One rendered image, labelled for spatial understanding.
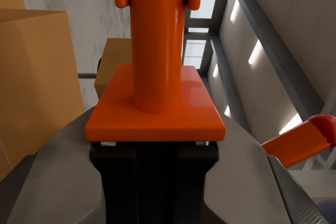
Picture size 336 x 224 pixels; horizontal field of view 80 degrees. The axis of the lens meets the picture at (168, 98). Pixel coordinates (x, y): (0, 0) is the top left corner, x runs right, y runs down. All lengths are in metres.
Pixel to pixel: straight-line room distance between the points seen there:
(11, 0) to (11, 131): 0.80
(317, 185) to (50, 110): 2.10
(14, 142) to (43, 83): 0.07
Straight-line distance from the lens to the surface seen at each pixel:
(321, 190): 2.26
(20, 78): 0.24
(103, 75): 1.61
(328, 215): 0.38
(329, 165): 3.11
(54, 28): 0.30
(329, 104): 3.04
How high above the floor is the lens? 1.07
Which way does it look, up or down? 3 degrees up
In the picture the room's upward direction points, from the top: 91 degrees clockwise
